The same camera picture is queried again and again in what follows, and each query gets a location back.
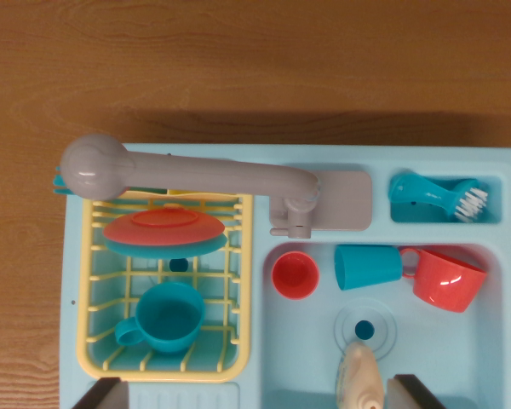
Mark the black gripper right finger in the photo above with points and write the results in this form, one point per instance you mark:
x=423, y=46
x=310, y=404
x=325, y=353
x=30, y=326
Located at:
x=409, y=396

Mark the light blue toy sink unit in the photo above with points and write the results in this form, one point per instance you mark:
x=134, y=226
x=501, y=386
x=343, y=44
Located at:
x=451, y=362

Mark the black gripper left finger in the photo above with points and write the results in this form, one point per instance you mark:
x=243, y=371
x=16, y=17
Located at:
x=108, y=396

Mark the teal toy cutlery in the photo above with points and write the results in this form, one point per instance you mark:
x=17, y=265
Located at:
x=61, y=183

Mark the teal dish brush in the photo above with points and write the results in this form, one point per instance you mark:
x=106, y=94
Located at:
x=426, y=196

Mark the red toy plate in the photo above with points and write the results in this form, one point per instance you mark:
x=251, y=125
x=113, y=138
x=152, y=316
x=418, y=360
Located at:
x=162, y=232

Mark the teal toy plate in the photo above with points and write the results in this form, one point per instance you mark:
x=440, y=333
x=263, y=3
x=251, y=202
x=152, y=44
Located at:
x=153, y=251

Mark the teal tumbler cup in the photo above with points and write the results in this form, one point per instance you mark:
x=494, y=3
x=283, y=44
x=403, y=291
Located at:
x=366, y=266

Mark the grey toy faucet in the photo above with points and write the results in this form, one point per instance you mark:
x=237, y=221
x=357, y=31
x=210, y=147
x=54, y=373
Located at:
x=196, y=174

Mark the red tumbler cup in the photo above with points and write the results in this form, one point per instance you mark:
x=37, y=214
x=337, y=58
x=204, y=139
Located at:
x=295, y=274

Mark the yellow dish rack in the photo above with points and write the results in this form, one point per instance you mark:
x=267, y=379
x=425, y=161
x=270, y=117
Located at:
x=85, y=353

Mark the yellow toy plate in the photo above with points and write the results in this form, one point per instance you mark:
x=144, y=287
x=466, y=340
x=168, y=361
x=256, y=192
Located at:
x=179, y=192

